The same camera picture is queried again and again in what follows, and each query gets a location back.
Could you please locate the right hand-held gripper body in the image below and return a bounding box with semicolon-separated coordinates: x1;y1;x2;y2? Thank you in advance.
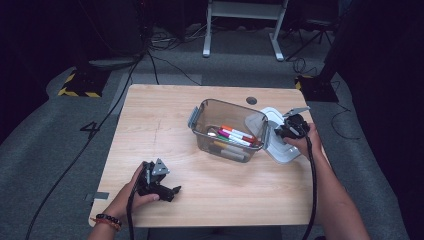
282;105;312;140

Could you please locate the grey tape strip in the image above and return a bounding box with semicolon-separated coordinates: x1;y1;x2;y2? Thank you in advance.
84;191;110;203

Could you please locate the person's right hand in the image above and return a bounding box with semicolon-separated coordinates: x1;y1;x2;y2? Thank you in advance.
283;122;324;160

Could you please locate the black yellow striped base plate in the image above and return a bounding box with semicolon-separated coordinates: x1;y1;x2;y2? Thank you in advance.
294;74;340;103
57;67;111;99

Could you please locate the thin black floor cable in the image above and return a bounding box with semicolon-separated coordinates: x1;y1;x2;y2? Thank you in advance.
146;49;202;87

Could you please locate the hand-held gripper black cable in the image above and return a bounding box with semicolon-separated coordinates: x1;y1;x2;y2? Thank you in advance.
126;166;148;240
300;134;318;240

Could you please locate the red bead bracelet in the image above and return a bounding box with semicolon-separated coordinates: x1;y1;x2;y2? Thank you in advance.
89;217;121;233

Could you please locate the orange marker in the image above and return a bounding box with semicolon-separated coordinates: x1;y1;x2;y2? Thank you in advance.
220;125;249;137

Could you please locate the clear grey plastic container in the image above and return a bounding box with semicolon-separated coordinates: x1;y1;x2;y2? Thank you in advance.
187;98;272;164

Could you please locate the magenta marker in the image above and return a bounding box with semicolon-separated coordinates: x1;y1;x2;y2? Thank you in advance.
217;129;252;147

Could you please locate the left hand-held gripper black cable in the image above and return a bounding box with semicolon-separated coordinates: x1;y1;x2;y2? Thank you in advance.
126;166;148;240

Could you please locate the white container lid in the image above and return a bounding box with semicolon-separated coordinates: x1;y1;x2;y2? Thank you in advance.
244;106;303;165

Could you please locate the thick black floor cable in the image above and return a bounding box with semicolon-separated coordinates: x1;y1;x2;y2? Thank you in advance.
24;49;149;240

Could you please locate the black tripod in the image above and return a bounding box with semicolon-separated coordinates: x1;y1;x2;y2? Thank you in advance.
285;18;334;62

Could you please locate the black stand column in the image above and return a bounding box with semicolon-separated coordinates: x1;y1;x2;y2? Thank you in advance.
321;0;359;84

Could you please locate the black bead bracelet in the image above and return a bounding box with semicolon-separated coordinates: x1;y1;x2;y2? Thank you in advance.
95;213;123;228

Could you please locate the person's left hand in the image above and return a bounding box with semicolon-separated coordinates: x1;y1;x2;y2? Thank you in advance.
111;164;160;220

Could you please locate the right hand-held gripper black cable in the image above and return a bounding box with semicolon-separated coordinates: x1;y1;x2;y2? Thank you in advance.
300;134;318;240

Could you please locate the grey stand foot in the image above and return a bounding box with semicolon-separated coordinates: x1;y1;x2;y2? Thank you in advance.
88;56;140;71

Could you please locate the bundle of floor cables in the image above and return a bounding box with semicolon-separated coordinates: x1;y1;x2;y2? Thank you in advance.
148;23;209;52

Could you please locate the thin black looped cable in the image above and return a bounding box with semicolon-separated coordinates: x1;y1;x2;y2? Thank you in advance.
329;79;362;141

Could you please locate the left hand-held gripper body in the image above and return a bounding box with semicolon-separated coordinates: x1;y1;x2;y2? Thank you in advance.
137;158;172;200

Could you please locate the white desk frame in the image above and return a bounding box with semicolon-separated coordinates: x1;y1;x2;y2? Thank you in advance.
202;0;290;62

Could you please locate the coiled black cable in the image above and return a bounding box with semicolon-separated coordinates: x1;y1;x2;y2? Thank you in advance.
292;57;318;77

